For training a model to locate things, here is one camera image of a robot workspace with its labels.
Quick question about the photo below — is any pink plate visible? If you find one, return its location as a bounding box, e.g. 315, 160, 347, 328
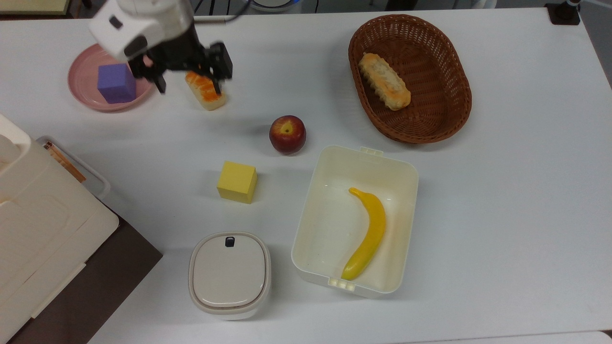
67, 43, 154, 112

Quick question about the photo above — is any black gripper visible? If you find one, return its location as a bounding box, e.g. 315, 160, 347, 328
128, 25, 234, 96

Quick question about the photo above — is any white drawer handle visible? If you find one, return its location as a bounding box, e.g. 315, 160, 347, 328
35, 136, 111, 200

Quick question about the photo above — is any purple cube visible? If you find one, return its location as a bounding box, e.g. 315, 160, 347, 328
97, 63, 137, 104

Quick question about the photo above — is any toy bread loaf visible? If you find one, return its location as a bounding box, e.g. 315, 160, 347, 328
359, 52, 412, 111

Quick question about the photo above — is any yellow toy banana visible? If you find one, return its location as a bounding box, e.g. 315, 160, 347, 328
341, 187, 387, 281

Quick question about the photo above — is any yellow cube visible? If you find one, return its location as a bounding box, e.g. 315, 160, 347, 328
217, 161, 258, 204

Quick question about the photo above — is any black clamp mount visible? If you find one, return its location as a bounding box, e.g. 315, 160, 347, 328
545, 0, 582, 26

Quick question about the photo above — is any brown wicker basket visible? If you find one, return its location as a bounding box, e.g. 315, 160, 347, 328
348, 14, 473, 144

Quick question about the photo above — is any red apple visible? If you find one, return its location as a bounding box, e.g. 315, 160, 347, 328
269, 115, 307, 155

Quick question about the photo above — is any salmon sushi toy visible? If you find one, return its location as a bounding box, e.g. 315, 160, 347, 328
185, 71, 226, 111

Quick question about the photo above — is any cream plastic storage box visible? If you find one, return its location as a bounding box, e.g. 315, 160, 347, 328
0, 114, 120, 344

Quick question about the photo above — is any orange strip tag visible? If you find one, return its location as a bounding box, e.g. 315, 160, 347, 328
43, 142, 87, 183

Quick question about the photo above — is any dark brown cabinet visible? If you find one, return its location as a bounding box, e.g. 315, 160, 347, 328
7, 205, 164, 344

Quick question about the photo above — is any white plastic open box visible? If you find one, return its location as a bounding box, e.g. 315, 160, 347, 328
291, 145, 420, 299

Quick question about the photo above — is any cream round lidded container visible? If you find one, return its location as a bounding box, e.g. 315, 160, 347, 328
188, 232, 272, 321

